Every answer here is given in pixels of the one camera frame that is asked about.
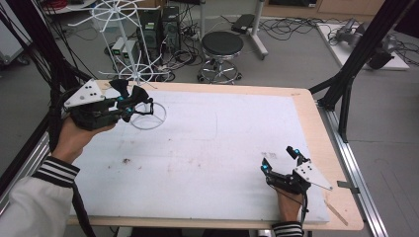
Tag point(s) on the grey metal bracket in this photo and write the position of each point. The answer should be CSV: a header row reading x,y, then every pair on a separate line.
x,y
347,186

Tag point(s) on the black computer tower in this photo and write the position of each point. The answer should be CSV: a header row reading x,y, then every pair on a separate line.
x,y
171,28
150,31

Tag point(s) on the black round stool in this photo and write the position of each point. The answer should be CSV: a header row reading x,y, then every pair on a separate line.
x,y
222,42

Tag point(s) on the small white box device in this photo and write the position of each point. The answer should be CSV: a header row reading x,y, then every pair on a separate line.
x,y
130,49
117,47

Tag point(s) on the person's left hand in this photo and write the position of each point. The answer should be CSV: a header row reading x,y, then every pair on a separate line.
x,y
74,140

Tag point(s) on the thin wooden stick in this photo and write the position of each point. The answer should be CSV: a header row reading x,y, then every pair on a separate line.
x,y
336,212

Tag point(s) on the white floor platform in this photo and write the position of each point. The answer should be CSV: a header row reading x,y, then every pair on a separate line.
x,y
342,55

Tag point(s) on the white metal table leg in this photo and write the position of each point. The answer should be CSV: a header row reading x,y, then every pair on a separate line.
x,y
257,33

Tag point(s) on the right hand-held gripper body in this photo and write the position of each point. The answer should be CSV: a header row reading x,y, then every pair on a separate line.
x,y
288,182

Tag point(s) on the person's right hand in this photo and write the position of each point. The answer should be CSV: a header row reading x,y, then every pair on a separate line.
x,y
290,206

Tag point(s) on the black flat power box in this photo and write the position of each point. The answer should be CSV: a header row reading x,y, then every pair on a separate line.
x,y
243,23

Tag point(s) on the white foam mat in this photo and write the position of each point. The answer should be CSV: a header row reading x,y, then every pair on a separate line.
x,y
230,151

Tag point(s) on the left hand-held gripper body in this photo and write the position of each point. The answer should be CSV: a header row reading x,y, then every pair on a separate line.
x,y
92,115

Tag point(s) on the grey robot device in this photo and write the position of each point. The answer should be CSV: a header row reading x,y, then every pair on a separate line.
x,y
349,31

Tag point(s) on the aluminium rail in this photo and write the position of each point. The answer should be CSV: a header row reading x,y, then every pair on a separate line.
x,y
355,177
31,158

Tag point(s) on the black and grey device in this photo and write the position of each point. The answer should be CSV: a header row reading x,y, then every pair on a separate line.
x,y
383,54

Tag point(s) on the black metal frame strut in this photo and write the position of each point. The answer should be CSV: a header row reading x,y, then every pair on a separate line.
x,y
362,49

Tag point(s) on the dark navy bow tie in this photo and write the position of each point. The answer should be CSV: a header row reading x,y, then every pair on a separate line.
x,y
119,86

